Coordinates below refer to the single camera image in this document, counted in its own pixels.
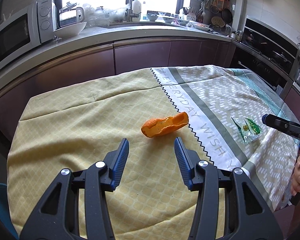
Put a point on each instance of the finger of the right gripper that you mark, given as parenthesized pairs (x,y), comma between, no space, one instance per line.
(282,125)

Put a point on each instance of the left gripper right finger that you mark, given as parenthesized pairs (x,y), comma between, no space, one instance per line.
(246,213)

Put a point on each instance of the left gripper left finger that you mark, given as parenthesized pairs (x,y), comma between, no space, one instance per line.
(55,216)

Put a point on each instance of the green snack wrapper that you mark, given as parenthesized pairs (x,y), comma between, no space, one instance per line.
(248,129)

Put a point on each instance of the orange peel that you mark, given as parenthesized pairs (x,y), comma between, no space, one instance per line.
(162,126)

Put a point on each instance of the blue trash bin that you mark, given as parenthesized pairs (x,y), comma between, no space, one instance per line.
(5,212)

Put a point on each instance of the purple kitchen cabinets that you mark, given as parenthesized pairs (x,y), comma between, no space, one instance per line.
(107,60)

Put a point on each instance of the person's right hand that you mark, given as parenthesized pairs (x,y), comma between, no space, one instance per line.
(295,184)

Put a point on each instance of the yellow and grey tablecloth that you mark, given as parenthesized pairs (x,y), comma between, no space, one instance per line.
(75,126)

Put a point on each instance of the black built-in oven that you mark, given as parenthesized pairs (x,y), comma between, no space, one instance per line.
(266,52)

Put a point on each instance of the hanging black pan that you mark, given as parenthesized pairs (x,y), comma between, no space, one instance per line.
(227,16)

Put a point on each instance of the orange grater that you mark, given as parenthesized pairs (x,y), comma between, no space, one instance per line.
(220,4)

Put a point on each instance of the white soap bottle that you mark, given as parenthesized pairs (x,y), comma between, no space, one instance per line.
(136,7)

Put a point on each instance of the white ceramic bowl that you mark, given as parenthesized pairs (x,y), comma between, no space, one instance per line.
(70,30)

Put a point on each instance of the white microwave oven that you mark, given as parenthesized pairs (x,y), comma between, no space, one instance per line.
(27,29)

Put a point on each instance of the glass electric kettle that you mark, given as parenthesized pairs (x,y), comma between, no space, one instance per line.
(71,13)

